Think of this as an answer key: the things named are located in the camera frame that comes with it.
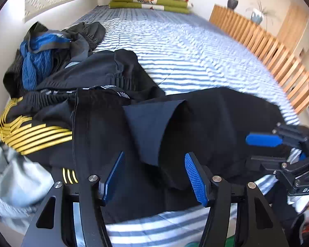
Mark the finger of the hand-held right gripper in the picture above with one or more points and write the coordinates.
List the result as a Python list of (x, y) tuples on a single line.
[(262, 139), (265, 163)]

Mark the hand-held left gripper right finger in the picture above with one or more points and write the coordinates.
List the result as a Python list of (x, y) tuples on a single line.
[(195, 180)]

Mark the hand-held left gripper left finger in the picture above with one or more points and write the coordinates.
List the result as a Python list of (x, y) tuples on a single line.
[(113, 177)]

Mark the person's patterned clothing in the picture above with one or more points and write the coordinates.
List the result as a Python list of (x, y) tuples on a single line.
[(306, 221)]

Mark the black garment with yellow stripes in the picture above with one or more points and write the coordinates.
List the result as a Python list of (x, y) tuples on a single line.
[(33, 123)]

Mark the light grey garment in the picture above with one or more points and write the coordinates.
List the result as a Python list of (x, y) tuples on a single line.
[(12, 180)]

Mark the blue striped bed quilt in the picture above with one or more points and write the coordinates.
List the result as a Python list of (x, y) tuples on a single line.
[(195, 56)]

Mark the black jacket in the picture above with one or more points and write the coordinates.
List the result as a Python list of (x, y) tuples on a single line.
[(100, 69)]

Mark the wooden door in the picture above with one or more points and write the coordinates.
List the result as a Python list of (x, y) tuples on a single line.
[(293, 30)]

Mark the potted plant in pale pot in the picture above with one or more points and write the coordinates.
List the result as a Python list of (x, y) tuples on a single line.
[(257, 18)]

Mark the blue striped garment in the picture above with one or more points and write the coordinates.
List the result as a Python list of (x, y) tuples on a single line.
[(36, 64)]

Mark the dark ceramic vase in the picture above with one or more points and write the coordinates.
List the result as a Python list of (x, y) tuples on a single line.
[(232, 2)]

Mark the dark grey shorts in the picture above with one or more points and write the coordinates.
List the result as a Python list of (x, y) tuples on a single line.
[(90, 33)]

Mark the wooden slatted rail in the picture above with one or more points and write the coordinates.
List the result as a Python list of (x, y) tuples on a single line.
[(260, 38)]

